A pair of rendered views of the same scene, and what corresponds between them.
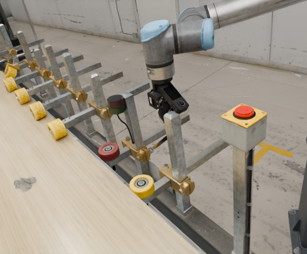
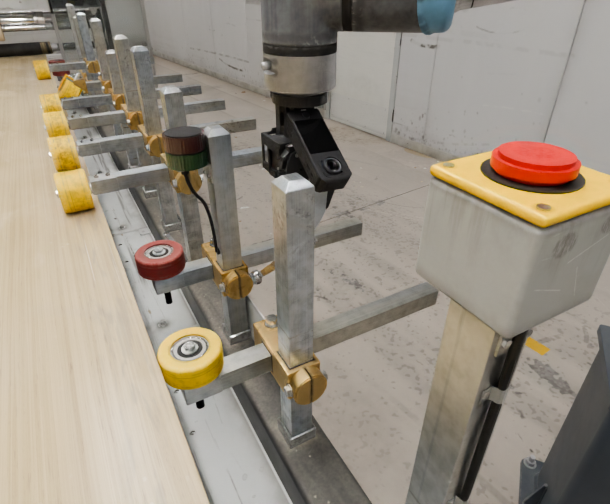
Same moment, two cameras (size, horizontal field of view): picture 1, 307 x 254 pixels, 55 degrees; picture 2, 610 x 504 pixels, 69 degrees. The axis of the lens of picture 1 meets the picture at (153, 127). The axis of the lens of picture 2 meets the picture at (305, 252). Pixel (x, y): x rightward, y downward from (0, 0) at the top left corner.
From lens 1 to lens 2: 43 cm
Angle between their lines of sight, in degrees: 3
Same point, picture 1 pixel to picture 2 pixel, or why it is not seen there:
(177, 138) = (300, 254)
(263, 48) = not seen: hidden behind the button
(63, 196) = not seen: outside the picture
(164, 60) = (309, 35)
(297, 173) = (551, 388)
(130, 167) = (215, 304)
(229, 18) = not seen: outside the picture
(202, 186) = (367, 371)
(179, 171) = (294, 341)
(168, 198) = (269, 393)
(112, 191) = (113, 354)
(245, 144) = (511, 302)
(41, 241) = not seen: outside the picture
